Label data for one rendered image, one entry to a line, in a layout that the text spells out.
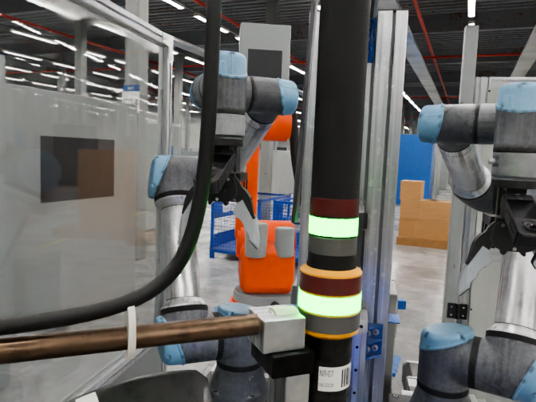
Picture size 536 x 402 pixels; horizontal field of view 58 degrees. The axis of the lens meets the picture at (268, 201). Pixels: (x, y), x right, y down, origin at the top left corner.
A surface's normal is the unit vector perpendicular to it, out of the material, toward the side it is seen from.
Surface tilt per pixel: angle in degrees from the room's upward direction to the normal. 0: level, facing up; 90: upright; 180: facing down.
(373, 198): 90
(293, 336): 90
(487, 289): 90
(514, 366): 61
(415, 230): 90
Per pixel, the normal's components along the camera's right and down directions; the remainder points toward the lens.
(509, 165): -0.70, 0.04
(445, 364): -0.51, 0.06
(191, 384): 0.49, -0.72
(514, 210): -0.04, -0.84
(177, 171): 0.34, -0.33
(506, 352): -0.51, -0.39
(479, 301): -0.21, 0.09
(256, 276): 0.10, 0.11
